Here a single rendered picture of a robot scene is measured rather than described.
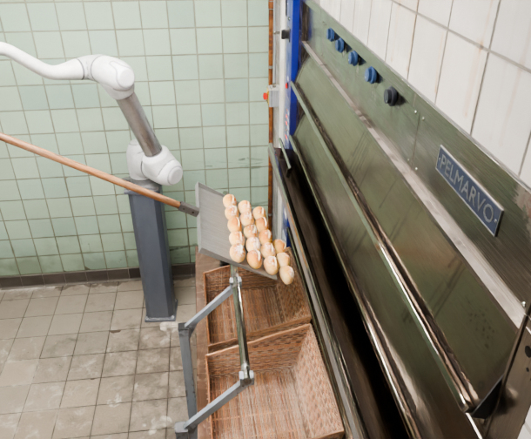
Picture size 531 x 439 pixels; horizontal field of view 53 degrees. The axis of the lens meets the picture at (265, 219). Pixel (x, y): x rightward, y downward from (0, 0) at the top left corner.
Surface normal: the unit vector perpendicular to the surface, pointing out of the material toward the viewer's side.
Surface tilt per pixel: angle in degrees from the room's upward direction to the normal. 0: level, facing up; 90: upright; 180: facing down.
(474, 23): 90
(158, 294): 90
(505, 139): 90
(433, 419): 70
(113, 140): 90
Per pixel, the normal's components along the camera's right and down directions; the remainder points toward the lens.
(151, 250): 0.05, 0.52
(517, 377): -0.99, 0.07
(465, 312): -0.93, -0.23
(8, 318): 0.00, -0.85
